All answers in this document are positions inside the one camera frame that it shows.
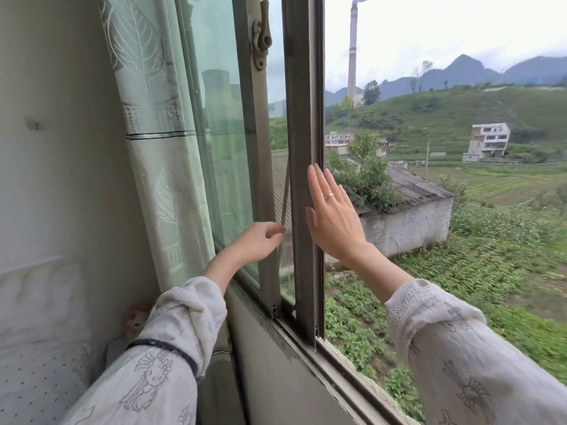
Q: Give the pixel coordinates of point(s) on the person's left hand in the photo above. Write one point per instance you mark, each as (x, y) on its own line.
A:
(252, 245)

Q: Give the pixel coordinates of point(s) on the person's right hand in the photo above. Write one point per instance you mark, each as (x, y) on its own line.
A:
(334, 223)

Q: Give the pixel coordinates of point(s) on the person's left fingers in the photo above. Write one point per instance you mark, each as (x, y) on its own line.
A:
(273, 234)

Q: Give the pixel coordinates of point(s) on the person's right middle finger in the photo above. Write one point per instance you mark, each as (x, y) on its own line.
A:
(330, 188)

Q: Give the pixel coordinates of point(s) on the person's right thumb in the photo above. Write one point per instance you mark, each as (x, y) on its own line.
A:
(311, 223)

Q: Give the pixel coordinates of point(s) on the grey sliding window screen frame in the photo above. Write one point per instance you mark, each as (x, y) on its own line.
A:
(301, 106)

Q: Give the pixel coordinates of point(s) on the person's left forearm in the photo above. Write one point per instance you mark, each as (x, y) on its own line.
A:
(177, 331)

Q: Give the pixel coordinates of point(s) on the person's right forearm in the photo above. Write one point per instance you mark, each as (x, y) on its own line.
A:
(443, 345)

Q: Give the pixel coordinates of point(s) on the leafy green tree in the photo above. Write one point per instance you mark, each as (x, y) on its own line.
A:
(365, 172)

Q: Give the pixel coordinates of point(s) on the beige flat-roofed house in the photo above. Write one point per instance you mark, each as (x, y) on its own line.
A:
(339, 141)

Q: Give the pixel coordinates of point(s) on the grey-roofed brick shed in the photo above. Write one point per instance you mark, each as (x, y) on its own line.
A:
(407, 216)

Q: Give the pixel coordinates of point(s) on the grey utility pole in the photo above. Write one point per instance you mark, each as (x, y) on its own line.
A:
(427, 154)

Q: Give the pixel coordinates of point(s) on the dark hilltop tree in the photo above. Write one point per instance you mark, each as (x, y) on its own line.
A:
(371, 92)

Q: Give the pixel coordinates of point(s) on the grey glass window sash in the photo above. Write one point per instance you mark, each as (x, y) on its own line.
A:
(221, 128)

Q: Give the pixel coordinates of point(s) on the tall striped smokestack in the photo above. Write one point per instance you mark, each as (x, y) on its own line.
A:
(352, 53)

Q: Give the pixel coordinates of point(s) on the grey window sill track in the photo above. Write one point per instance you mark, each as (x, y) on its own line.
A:
(310, 367)

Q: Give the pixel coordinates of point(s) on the bare thin tree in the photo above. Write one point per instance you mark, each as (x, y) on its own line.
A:
(424, 75)

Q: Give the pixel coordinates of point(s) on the pale green leaf-print curtain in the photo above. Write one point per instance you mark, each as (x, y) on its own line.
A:
(150, 128)

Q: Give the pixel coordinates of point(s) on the white multi-storey house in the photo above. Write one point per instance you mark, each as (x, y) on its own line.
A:
(487, 141)

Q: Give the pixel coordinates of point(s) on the small pink plush toy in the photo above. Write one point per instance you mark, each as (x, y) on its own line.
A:
(135, 322)

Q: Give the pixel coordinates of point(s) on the grey metal window latch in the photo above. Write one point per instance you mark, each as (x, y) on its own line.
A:
(261, 37)

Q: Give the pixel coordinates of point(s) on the white padded headboard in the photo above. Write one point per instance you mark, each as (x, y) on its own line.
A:
(40, 300)

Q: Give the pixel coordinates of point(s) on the white dotted bed sheet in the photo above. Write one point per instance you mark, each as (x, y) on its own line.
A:
(40, 385)

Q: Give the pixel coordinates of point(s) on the small white wall hook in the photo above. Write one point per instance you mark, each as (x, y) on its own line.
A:
(34, 124)

